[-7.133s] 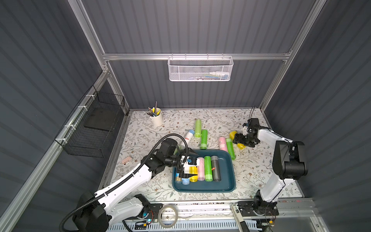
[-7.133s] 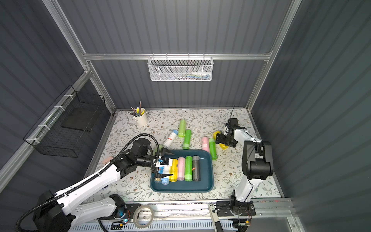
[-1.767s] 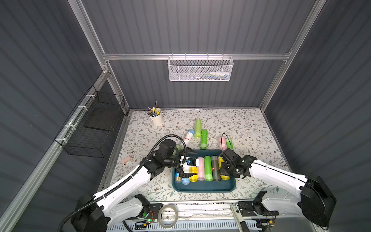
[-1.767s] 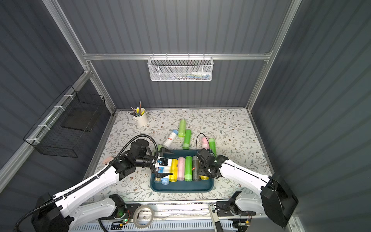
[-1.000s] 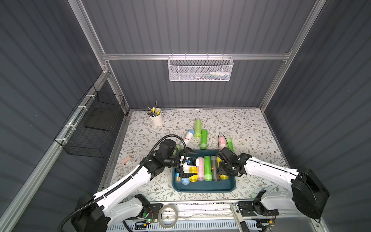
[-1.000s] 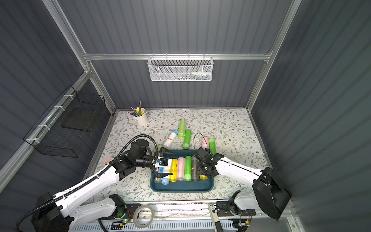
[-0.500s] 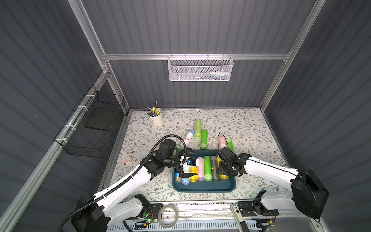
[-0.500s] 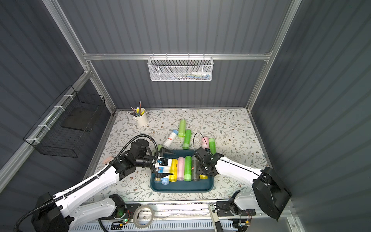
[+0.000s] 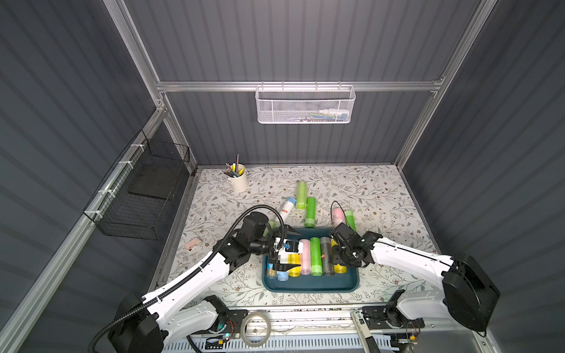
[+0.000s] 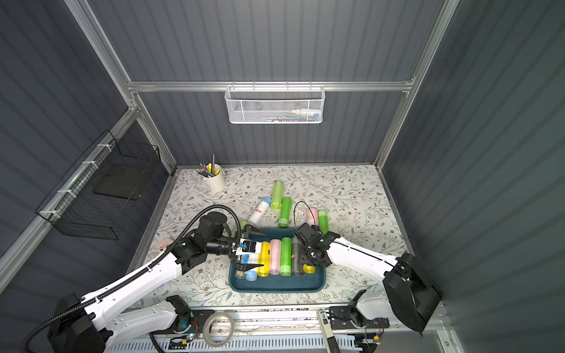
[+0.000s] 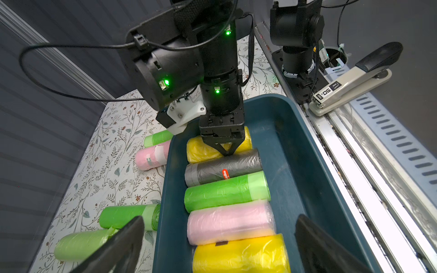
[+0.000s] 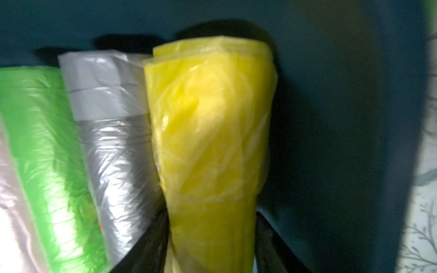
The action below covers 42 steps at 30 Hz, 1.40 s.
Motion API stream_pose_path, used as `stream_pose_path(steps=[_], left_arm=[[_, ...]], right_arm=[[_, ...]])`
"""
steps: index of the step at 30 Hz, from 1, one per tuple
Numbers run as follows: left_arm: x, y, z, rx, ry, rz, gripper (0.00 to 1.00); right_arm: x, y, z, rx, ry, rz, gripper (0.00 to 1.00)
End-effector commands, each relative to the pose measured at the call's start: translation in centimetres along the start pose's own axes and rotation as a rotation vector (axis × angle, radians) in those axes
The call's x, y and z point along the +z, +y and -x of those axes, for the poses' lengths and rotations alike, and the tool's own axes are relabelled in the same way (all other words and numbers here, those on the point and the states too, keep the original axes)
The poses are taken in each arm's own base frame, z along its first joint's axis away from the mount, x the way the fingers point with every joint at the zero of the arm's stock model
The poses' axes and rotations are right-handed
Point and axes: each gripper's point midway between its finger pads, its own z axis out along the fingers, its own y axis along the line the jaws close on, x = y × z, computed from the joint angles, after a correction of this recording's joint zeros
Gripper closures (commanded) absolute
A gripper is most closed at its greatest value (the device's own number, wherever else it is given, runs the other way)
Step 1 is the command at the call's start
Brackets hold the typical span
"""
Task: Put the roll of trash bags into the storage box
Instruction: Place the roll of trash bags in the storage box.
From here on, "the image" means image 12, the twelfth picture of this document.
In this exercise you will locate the pale green roll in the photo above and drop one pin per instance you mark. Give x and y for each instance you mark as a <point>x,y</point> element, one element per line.
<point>46,152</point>

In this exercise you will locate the teal plastic storage box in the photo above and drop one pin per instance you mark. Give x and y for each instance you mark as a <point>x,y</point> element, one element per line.
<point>347,114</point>

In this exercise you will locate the dark grey trash bag roll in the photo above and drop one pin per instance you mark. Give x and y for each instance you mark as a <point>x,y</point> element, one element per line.
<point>107,95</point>

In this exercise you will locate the yellow trash bag roll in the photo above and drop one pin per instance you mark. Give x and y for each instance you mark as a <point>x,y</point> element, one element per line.
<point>210,102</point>

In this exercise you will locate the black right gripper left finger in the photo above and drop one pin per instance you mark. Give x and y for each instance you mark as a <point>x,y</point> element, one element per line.
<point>148,255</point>

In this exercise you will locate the pink trash bag roll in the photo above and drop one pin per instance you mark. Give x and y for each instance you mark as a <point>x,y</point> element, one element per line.
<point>21,251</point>

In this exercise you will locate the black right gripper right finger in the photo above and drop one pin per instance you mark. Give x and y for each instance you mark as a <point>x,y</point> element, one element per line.
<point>272,255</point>

